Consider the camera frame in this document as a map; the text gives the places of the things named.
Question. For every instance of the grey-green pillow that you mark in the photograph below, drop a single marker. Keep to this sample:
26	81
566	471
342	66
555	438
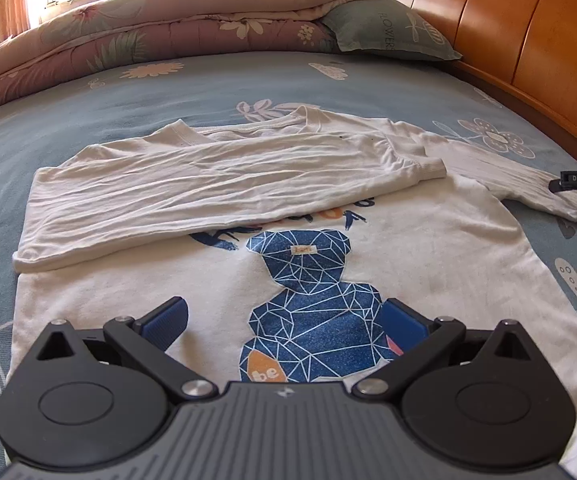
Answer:
383	30

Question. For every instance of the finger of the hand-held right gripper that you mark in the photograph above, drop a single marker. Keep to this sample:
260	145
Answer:
557	187

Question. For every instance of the folded pink floral quilt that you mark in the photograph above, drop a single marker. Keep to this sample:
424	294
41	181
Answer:
143	25

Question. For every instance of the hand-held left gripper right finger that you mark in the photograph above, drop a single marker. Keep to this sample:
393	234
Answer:
403	325

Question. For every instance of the white long-sleeve printed shirt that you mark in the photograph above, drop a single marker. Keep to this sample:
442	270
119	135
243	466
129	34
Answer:
168	185

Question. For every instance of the wooden headboard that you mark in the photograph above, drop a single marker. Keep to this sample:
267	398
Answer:
518	25

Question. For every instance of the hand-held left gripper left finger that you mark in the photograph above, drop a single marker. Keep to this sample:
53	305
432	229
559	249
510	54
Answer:
163	322

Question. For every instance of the bed with blue floral sheet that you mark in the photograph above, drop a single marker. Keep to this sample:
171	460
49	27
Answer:
118	105

